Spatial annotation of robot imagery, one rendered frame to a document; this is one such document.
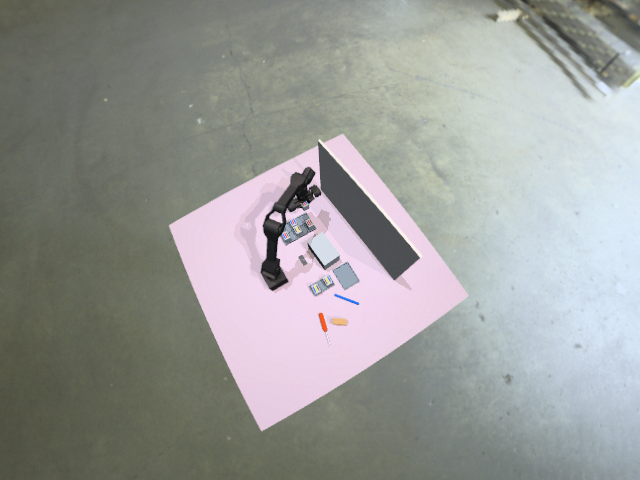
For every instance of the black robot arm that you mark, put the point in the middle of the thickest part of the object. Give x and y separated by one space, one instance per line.
273 229

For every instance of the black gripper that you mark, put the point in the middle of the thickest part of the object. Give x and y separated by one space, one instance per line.
295 203

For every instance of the large grey flat panel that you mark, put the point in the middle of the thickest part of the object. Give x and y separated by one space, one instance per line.
393 250

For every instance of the orange-handled screwdriver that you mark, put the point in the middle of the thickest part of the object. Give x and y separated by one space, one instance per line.
324 325

